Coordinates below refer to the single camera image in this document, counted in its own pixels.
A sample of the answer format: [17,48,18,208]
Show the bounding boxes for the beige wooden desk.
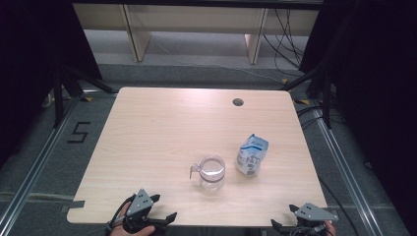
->
[72,3,321,65]

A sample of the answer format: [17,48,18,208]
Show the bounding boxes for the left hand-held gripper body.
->
[122,188,158,235]

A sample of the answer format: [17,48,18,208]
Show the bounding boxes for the white and blue milk pouch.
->
[234,133,270,177]

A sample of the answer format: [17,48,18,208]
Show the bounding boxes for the person's left hand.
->
[109,202,157,236]

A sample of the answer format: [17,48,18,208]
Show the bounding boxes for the black metal stand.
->
[52,65,118,129]
[278,63,332,130]

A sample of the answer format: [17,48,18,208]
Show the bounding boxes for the thin white floor cable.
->
[151,33,287,84]

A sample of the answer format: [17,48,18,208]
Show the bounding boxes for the black left wrist strap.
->
[105,194,137,232]

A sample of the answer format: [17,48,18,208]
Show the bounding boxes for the black floor cables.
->
[296,104,345,130]

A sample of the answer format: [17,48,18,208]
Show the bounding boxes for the black curtain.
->
[0,0,103,169]
[299,0,417,231]

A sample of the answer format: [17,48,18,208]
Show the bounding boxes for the grey tape strip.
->
[60,200,86,213]

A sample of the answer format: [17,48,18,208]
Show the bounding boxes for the bundle of hanging black cables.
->
[262,8,307,72]

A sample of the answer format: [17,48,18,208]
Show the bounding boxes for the aluminium floor rail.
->
[313,100,386,236]
[0,96,82,231]

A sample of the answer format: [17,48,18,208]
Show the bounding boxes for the clear glass mug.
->
[189,154,227,194]

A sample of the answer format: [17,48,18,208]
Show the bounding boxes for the person's right hand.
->
[322,219,338,236]

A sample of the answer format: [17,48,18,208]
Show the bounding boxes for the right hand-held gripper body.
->
[284,202,339,236]

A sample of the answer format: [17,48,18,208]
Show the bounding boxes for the long black cable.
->
[319,178,362,236]

